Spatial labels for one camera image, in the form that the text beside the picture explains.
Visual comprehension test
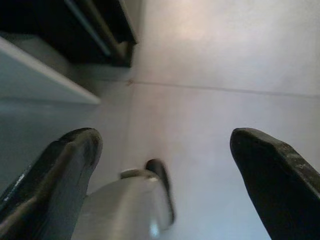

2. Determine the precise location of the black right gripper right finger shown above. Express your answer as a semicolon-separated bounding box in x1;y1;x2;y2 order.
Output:
229;127;320;240

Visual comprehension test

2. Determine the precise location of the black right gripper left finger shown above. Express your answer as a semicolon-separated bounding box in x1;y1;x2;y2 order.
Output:
0;127;104;240

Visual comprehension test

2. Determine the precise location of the white fridge door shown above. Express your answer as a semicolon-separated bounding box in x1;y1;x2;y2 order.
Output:
0;34;102;106

